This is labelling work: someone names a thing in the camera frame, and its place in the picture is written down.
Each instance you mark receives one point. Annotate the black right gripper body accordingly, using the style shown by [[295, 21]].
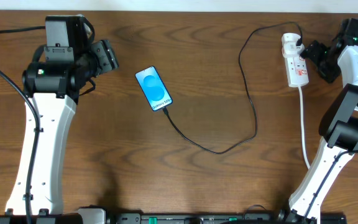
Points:
[[325, 63]]

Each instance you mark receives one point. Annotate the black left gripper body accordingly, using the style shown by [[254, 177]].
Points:
[[105, 55]]

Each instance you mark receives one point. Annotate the blue Galaxy smartphone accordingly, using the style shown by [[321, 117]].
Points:
[[153, 88]]

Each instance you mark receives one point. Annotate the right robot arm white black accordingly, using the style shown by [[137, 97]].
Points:
[[338, 128]]

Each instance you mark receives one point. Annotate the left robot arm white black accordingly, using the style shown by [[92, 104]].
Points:
[[52, 84]]

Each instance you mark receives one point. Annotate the white power strip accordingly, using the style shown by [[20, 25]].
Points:
[[296, 69]]

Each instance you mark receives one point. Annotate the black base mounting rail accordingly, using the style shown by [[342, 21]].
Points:
[[250, 217]]

